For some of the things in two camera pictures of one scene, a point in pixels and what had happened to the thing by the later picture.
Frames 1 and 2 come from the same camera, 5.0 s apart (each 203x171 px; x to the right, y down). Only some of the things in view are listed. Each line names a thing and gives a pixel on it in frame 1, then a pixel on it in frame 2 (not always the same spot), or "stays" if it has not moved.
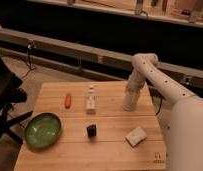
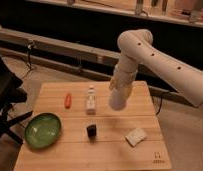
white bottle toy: [91, 101] stays
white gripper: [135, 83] to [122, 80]
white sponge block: [135, 137] stays
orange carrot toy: [68, 101] stays
